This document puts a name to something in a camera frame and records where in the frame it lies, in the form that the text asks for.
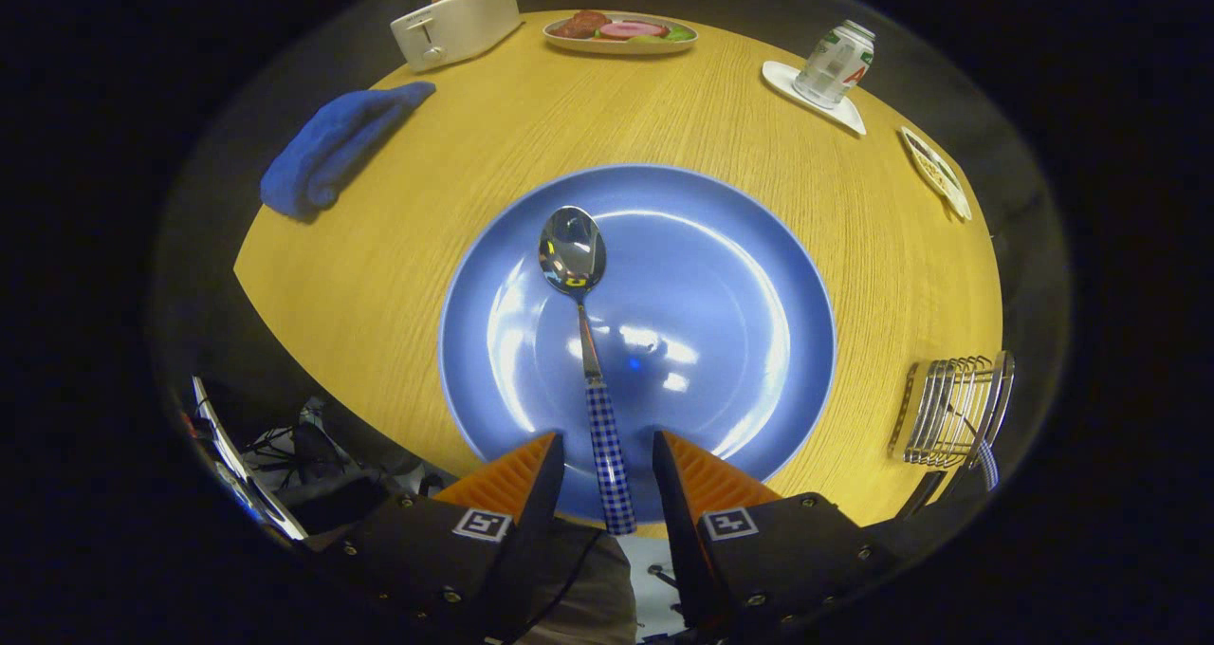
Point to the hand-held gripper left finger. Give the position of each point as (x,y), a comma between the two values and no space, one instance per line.
(436,550)

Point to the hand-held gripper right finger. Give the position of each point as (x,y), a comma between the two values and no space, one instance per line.
(778,555)

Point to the person's trouser leg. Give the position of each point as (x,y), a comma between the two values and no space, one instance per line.
(593,598)

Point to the chrome chair leg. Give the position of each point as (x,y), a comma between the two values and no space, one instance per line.
(237,465)

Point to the blue round plate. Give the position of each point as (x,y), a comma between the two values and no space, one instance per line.
(711,275)

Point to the white divided bean tray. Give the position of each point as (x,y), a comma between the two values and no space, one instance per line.
(937,173)

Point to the blue folded cloth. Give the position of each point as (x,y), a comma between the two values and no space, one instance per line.
(332,147)

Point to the white square coaster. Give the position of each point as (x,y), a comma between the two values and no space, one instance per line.
(782,78)

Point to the white drink bottle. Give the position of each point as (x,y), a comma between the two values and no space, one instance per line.
(833,62)

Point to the white toaster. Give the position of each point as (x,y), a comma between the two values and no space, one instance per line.
(465,28)

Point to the green lettuce leaf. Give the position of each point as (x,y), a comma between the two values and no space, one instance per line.
(679,33)

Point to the small beige food plate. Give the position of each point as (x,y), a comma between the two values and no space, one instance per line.
(607,46)

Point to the pink ham slice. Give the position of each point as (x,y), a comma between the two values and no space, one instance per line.
(634,29)

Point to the brown meat piece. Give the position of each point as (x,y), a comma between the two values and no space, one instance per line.
(580,24)

